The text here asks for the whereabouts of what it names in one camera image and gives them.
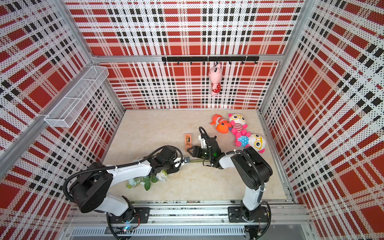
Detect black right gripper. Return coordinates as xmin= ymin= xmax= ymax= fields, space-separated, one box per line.
xmin=187 ymin=145 xmax=214 ymax=160

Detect white rose bouquet green stems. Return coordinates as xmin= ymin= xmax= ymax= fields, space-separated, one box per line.
xmin=126 ymin=159 xmax=211 ymax=191

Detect orange tape dispenser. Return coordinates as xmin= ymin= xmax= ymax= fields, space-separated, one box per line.
xmin=185 ymin=134 xmax=192 ymax=149

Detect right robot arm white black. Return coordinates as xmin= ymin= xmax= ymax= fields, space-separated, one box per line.
xmin=187 ymin=137 xmax=273 ymax=223

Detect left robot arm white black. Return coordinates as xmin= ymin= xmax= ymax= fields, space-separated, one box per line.
xmin=63 ymin=145 xmax=190 ymax=222

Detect orange fish plush toy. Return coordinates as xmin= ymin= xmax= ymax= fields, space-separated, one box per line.
xmin=211 ymin=114 xmax=232 ymax=134

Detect pink striped owl plush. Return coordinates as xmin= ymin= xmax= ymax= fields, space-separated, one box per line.
xmin=229 ymin=114 xmax=251 ymax=139

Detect white blue owl plush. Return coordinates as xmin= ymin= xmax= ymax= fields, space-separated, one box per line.
xmin=235 ymin=133 xmax=267 ymax=154

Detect pink hanging plush toy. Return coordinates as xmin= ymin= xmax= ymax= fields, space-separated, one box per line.
xmin=209 ymin=63 xmax=223 ymax=96

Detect black hook rail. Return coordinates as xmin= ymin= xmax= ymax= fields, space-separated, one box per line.
xmin=162 ymin=56 xmax=260 ymax=64

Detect white wire mesh basket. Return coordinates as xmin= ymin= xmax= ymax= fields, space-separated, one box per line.
xmin=44 ymin=66 xmax=109 ymax=128

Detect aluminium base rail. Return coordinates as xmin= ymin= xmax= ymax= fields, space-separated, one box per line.
xmin=60 ymin=200 xmax=318 ymax=240

